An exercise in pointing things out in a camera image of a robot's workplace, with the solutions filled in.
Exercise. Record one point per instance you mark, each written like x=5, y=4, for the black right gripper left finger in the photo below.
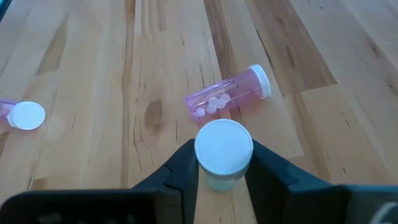
x=124, y=205

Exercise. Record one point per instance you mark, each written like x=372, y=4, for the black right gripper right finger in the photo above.
x=311, y=202

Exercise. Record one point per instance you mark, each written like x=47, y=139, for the blue pill bottle white cap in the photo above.
x=224, y=146

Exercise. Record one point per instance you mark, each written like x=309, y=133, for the purple pill bottle white cap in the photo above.
x=26, y=115
x=230, y=90

